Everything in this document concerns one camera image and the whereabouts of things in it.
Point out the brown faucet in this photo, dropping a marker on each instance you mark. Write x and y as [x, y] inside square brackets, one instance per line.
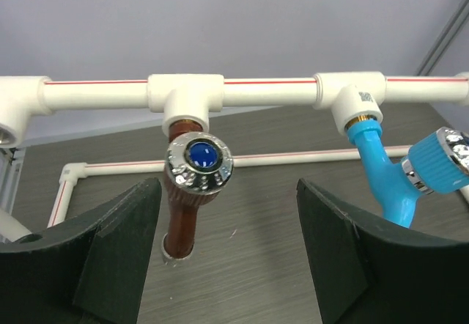
[197, 167]

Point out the white PVC pipe frame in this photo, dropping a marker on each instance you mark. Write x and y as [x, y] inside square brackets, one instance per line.
[351, 97]

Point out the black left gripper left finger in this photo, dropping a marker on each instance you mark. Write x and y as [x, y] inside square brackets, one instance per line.
[87, 269]

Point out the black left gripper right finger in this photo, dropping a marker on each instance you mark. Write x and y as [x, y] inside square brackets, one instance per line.
[369, 270]

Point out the blue plastic faucet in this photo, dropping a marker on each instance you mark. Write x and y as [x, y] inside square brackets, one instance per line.
[437, 163]

